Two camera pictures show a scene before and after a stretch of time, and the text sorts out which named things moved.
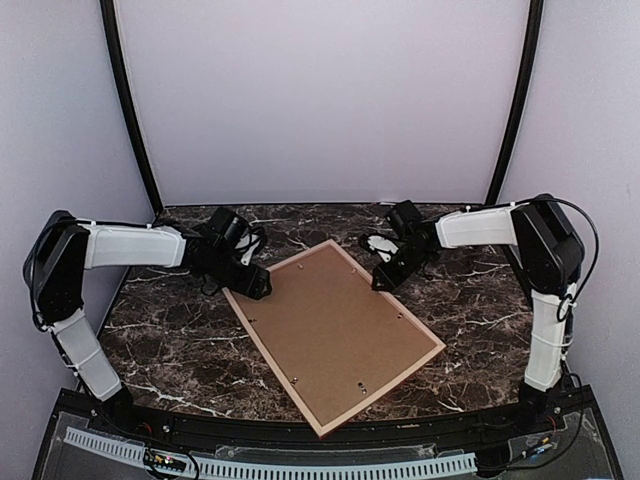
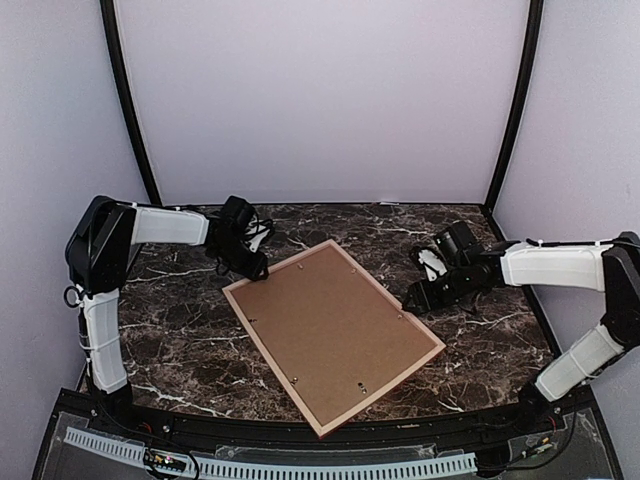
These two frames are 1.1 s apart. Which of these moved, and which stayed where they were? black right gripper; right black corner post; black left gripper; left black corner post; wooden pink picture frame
Moved: black left gripper; black right gripper
Stayed: right black corner post; left black corner post; wooden pink picture frame
